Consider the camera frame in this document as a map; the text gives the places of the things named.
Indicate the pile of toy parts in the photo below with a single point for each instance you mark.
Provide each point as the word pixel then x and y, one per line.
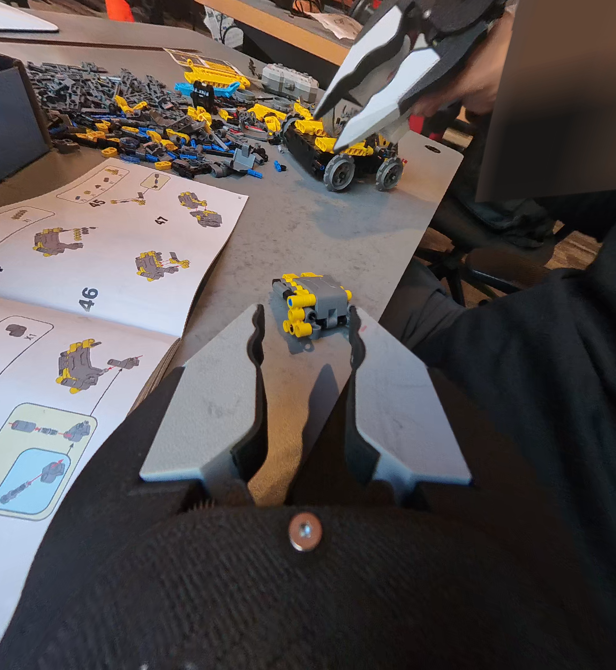
pixel 130 120

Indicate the yellow grey toy brick assembly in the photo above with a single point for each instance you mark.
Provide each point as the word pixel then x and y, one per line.
pixel 318 298

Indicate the open instruction booklet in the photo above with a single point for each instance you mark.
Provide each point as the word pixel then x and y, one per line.
pixel 78 251

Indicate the person's right hand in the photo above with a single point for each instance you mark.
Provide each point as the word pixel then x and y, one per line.
pixel 486 78

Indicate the yellow sticker sheet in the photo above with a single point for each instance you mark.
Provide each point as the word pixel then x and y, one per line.
pixel 193 57

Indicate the light blue toy tool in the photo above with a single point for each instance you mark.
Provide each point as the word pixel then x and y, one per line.
pixel 187 88

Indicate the white printed paper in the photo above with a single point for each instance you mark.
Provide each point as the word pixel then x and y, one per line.
pixel 337 23

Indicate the dark blue cardboard box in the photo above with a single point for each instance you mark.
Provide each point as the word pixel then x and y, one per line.
pixel 4 125

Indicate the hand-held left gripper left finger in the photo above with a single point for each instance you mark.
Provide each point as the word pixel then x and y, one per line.
pixel 208 413

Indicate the orange object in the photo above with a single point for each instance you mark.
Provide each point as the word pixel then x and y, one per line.
pixel 119 10

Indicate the yellow black toy vehicle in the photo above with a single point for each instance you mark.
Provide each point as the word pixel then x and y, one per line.
pixel 313 146

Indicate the white flat stand base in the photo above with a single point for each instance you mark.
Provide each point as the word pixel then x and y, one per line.
pixel 10 18

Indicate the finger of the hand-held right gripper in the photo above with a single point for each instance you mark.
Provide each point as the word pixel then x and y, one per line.
pixel 391 104
pixel 365 57

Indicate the grey toy battery box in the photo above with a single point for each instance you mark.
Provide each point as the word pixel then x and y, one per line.
pixel 287 81

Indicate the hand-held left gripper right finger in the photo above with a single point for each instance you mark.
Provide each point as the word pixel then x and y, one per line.
pixel 402 413

